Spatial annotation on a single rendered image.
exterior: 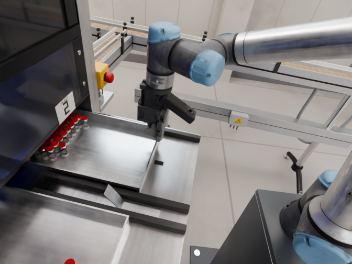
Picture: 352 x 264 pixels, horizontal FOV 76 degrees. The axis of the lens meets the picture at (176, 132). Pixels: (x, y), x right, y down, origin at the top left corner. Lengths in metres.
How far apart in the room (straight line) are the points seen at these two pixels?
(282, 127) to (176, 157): 1.17
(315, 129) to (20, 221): 1.72
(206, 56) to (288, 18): 2.87
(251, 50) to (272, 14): 2.70
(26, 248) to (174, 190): 0.37
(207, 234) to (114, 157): 1.04
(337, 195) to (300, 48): 0.29
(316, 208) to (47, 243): 0.59
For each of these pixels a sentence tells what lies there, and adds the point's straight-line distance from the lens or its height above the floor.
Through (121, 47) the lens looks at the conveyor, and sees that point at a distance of 1.35.
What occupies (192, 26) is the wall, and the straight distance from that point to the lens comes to 3.15.
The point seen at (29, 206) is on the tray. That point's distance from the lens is 0.69.
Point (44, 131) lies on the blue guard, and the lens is 0.66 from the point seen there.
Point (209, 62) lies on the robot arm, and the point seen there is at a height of 1.24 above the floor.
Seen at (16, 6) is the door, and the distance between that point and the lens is 0.57.
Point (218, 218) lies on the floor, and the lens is 1.70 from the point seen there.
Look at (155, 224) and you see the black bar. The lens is 0.59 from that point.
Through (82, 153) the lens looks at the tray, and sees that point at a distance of 0.76.
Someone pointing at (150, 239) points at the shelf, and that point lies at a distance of 0.60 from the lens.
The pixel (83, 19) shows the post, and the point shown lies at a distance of 0.75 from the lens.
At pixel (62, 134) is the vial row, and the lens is 0.77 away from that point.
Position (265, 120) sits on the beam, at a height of 0.52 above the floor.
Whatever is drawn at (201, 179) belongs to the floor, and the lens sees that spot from 1.85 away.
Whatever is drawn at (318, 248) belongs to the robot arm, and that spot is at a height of 0.99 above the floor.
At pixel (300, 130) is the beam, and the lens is 1.84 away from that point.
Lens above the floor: 1.43
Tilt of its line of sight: 41 degrees down
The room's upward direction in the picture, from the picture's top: 10 degrees clockwise
